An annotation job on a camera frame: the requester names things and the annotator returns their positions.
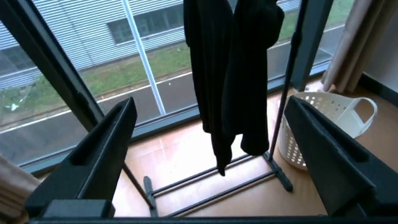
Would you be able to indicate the beige curtain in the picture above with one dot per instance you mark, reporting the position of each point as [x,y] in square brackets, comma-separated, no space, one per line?
[351,46]
[12,186]

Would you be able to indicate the black clothes rack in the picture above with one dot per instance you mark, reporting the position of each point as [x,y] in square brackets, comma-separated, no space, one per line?
[280,109]

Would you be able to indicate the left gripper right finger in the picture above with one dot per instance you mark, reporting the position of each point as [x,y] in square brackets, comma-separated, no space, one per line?
[342,183]

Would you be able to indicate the white laundry basket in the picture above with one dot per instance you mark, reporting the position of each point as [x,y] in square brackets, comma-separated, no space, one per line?
[335,109]

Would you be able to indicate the black shorts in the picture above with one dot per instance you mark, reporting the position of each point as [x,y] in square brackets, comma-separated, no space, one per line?
[252,93]

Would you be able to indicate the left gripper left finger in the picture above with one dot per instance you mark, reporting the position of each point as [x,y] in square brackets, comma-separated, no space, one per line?
[90,174]

